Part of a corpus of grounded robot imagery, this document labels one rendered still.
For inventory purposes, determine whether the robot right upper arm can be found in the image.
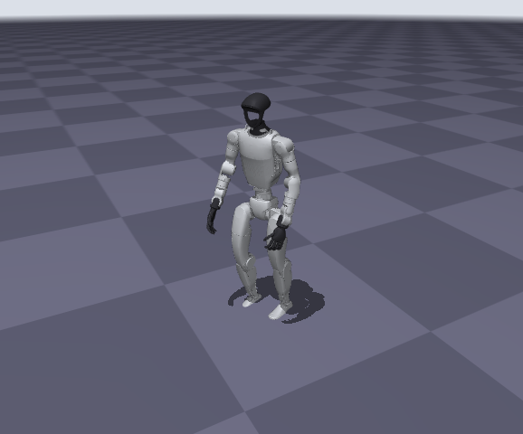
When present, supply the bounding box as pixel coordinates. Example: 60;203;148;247
222;128;243;175

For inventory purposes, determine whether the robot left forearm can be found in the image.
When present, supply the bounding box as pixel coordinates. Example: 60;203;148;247
280;178;300;226

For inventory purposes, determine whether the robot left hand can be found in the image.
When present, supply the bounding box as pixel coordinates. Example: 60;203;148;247
263;215;289;250

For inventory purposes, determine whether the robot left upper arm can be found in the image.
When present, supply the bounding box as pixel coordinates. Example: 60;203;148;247
272;136;300;189

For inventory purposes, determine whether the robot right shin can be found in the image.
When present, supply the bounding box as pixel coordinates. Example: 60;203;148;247
236;264;258;299

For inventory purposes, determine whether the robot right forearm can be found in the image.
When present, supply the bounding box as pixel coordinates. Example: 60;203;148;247
212;162;231;206

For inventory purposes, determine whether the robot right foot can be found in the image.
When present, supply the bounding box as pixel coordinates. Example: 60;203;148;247
242;293;262;307

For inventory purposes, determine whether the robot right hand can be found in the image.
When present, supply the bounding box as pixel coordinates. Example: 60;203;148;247
206;198;220;234

